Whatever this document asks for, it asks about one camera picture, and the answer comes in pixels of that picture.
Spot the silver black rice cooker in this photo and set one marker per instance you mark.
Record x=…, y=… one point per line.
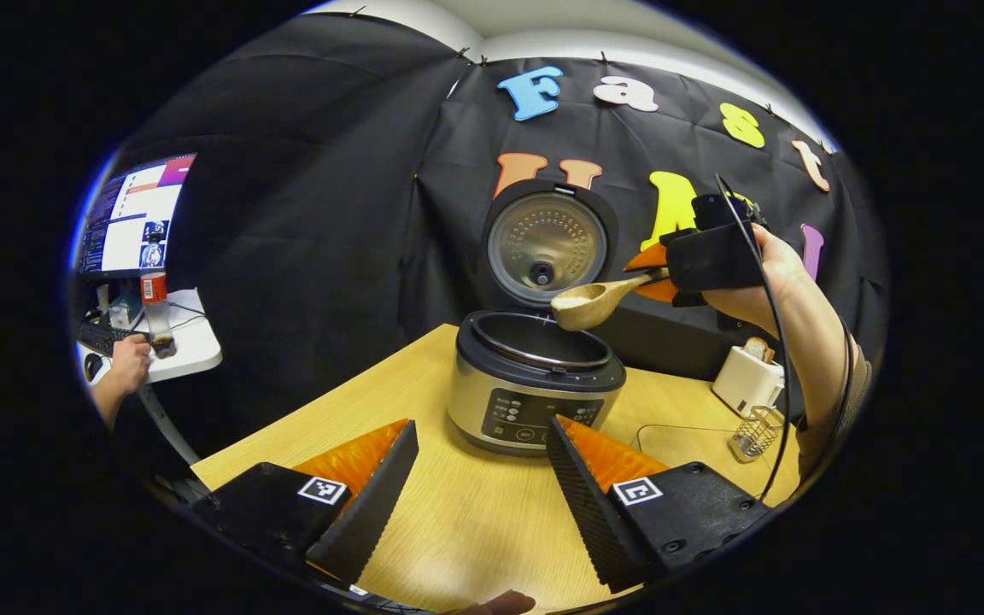
x=535, y=401

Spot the white side desk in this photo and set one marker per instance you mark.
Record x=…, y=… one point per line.
x=193, y=350

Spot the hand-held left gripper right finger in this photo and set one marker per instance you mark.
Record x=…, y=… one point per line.
x=586, y=504

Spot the white toaster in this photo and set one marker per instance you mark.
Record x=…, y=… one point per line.
x=744, y=384

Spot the white rice spoonful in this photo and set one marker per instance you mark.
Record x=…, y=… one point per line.
x=577, y=299

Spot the red label drink bottle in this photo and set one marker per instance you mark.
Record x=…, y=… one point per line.
x=157, y=316

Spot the toast bread slice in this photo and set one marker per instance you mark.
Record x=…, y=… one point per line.
x=761, y=348

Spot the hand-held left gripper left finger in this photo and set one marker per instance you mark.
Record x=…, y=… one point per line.
x=372, y=504

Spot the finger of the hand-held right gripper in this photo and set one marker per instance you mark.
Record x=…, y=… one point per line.
x=661, y=290
x=653, y=259

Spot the computer monitor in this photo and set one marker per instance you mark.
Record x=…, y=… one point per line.
x=137, y=218

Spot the black keyboard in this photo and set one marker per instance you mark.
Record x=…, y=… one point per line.
x=103, y=337

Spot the wooden spoon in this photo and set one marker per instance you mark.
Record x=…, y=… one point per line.
x=586, y=314

